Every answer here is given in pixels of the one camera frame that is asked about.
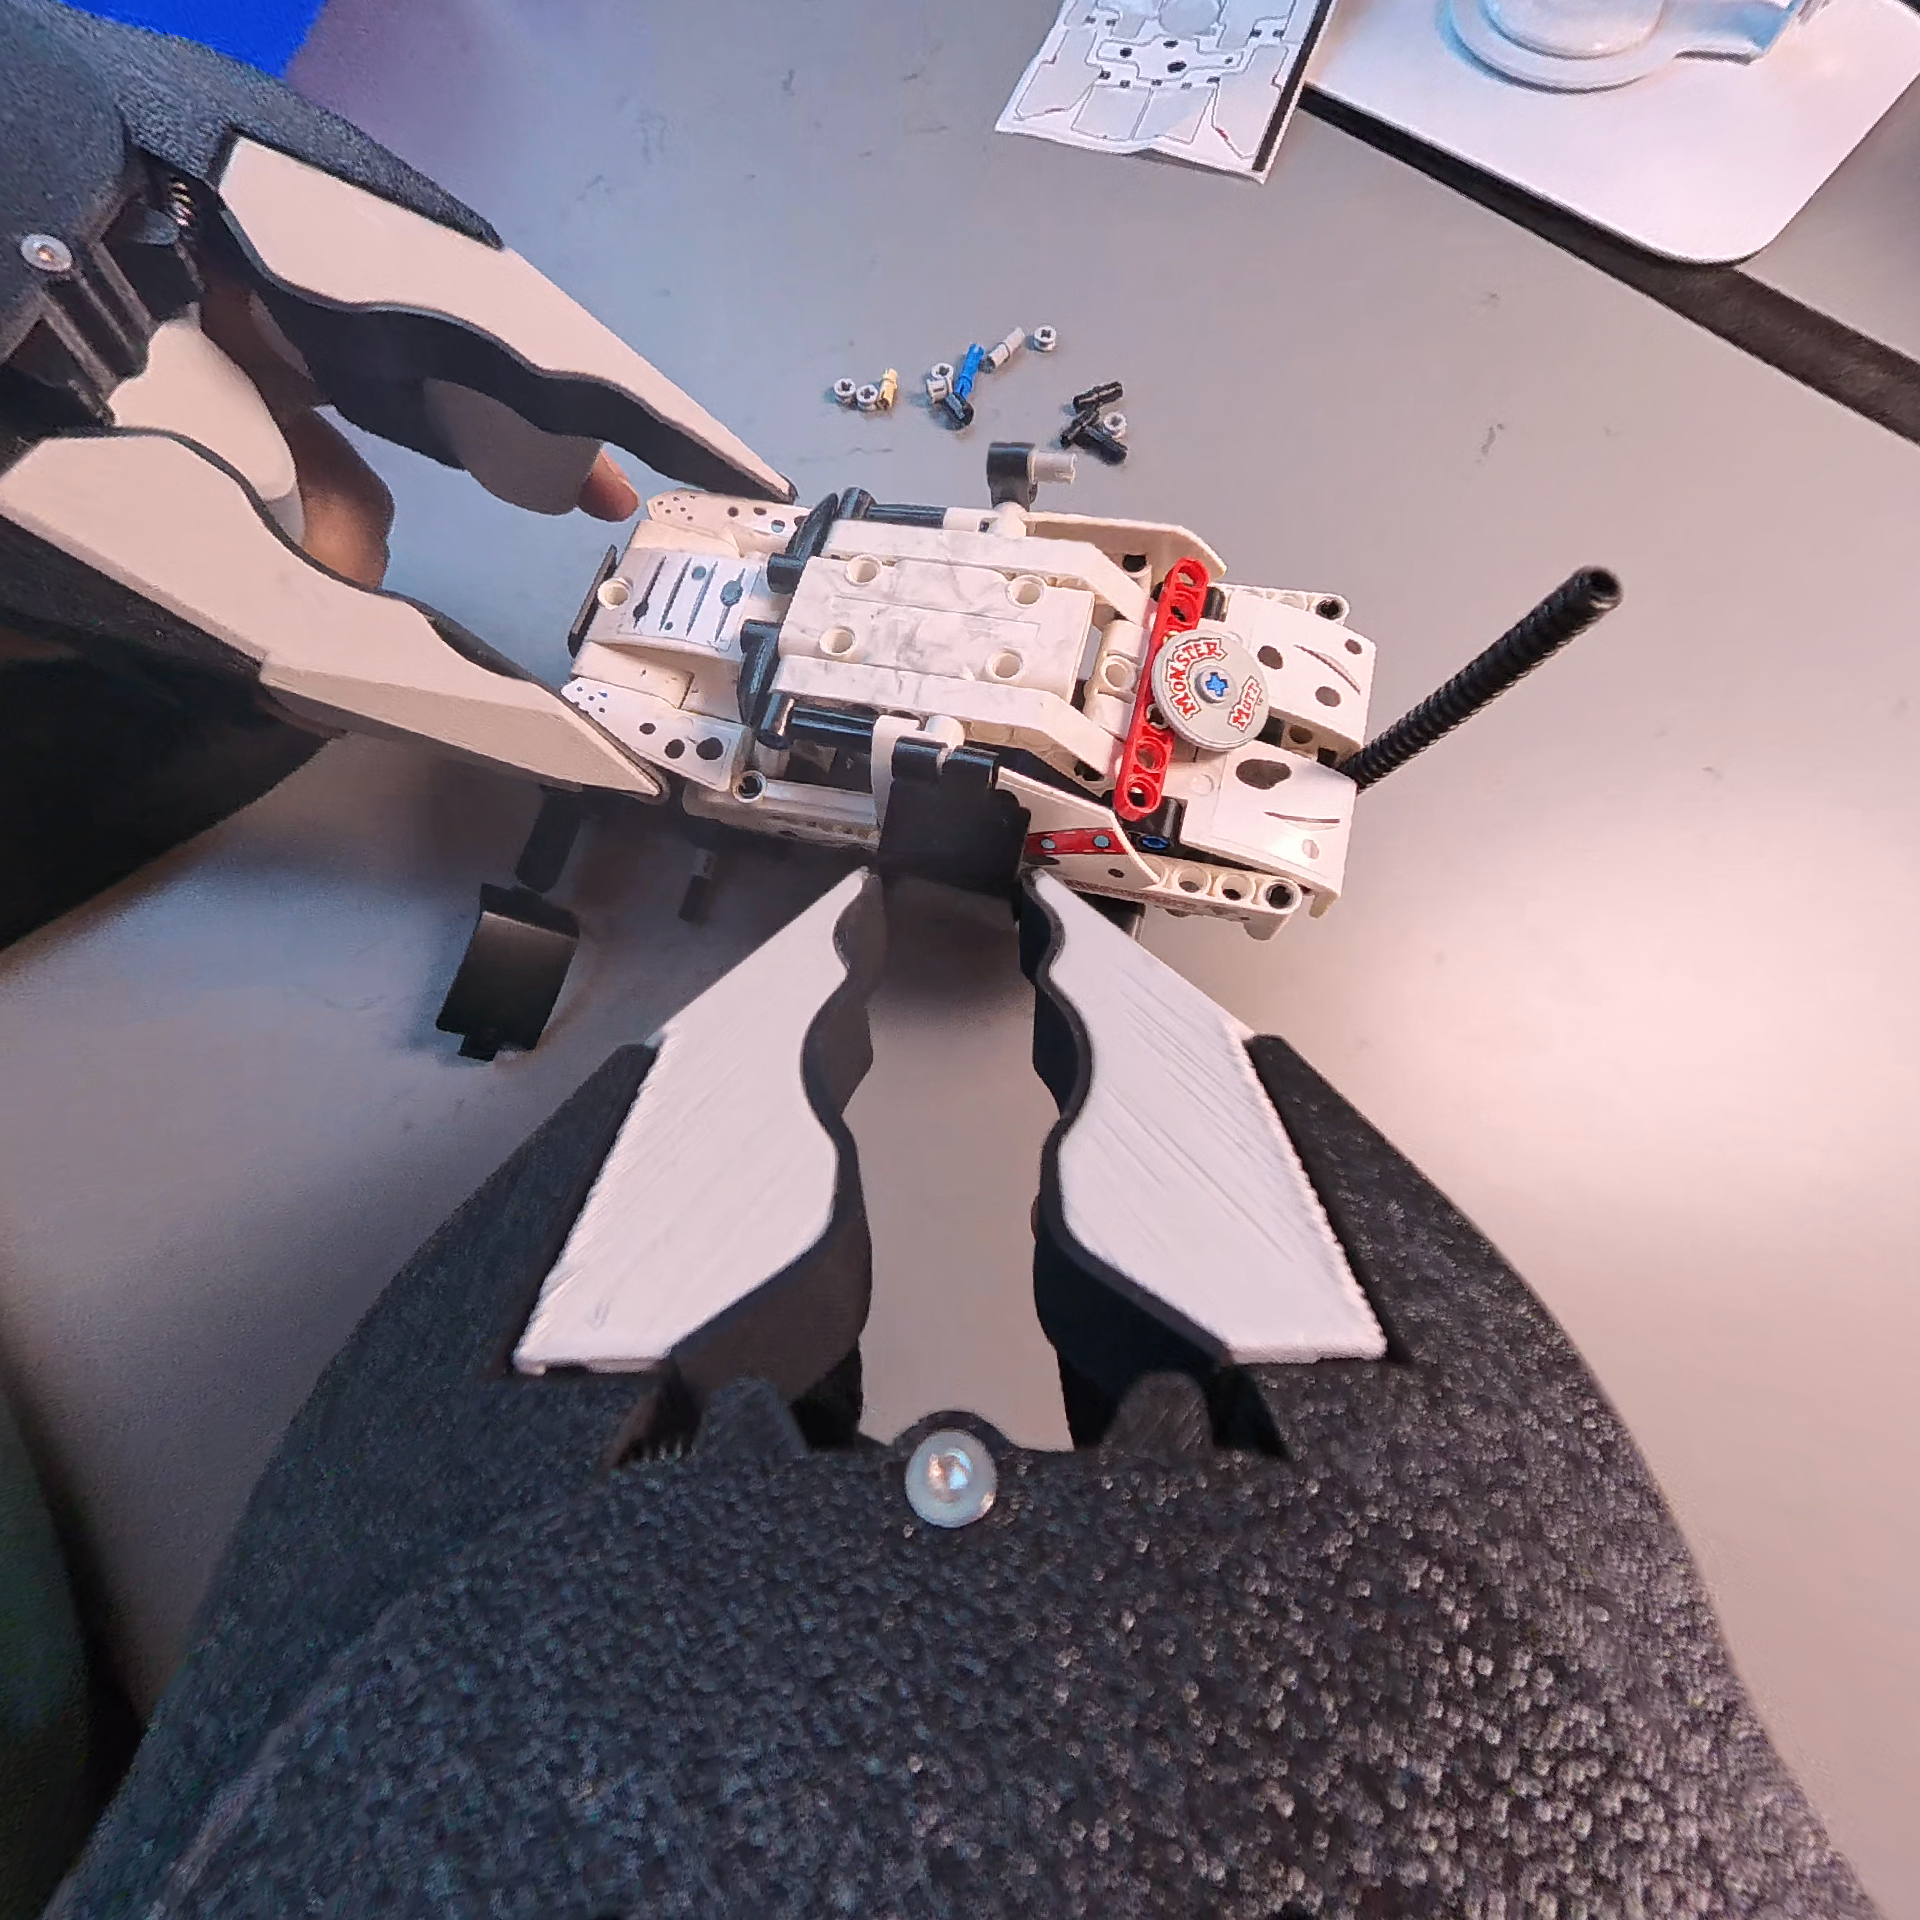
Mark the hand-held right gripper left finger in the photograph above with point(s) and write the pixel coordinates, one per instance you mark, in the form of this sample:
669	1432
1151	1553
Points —
690	1201

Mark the cluster of small toy pins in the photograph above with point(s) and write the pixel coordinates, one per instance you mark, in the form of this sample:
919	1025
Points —
955	375

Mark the grey and black toy connector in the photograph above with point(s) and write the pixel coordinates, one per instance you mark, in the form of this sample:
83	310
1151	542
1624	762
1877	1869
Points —
1016	466

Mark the black toy fender piece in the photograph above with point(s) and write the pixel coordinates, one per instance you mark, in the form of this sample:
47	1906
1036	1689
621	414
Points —
511	961
947	826

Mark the person's left hand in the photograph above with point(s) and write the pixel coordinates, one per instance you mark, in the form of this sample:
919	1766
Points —
556	481

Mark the white booklet stand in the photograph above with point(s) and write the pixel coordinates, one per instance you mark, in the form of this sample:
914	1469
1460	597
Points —
1680	166

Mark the white toy brick truck model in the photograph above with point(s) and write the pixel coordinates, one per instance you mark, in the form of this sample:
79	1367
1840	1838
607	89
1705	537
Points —
930	615

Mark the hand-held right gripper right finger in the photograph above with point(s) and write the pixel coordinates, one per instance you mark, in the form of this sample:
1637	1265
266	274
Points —
1201	1201

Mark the white sticker sheet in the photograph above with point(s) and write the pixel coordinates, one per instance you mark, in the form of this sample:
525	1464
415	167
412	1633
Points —
1155	93

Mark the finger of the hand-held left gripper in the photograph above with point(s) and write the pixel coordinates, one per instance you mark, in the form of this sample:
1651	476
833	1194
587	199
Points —
181	557
362	257

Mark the blue plastic bag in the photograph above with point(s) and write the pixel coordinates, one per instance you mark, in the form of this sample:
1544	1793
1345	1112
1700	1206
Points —
210	31

